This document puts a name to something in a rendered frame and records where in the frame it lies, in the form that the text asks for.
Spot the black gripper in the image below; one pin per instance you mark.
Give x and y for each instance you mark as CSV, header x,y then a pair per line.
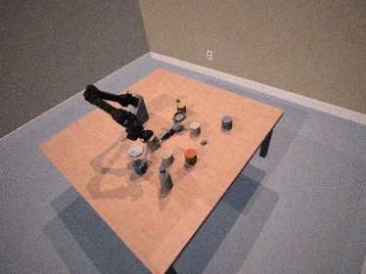
x,y
145,134

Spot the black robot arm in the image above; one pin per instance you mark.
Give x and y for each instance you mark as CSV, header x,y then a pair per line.
x,y
95,96

